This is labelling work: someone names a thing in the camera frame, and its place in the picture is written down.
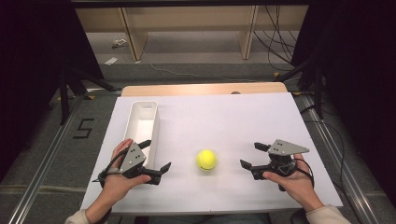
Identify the wooden table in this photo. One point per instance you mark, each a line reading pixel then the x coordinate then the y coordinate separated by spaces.
pixel 186 89

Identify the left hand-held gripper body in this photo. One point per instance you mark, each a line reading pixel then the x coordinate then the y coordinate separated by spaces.
pixel 133 158

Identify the yellow tennis ball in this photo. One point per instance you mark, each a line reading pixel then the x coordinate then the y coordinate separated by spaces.
pixel 206 160

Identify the metal floor rail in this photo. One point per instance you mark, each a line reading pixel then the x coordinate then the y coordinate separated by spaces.
pixel 339 174
pixel 40 174

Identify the flat white paper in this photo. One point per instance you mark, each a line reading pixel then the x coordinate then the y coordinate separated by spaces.
pixel 111 61

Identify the person's left hand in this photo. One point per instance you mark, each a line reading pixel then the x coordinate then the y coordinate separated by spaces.
pixel 116 185

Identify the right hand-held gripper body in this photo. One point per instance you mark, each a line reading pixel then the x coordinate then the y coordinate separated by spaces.
pixel 285 148

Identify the person's right hand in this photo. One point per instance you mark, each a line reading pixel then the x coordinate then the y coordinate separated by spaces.
pixel 297 185

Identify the white plastic bin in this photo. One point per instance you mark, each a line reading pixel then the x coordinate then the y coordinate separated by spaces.
pixel 141 124

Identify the white board sheet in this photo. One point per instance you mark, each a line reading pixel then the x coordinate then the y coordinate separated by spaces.
pixel 218 121

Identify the light wooden shelf unit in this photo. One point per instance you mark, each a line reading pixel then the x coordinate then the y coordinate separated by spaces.
pixel 186 18

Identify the crumpled white paper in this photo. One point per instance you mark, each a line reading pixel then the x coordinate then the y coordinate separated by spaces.
pixel 120 43

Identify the black tripod stand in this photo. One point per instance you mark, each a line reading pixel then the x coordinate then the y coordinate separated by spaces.
pixel 63 96
pixel 317 90

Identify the black curtain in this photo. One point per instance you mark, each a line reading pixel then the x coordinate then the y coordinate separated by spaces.
pixel 361 62
pixel 34 62

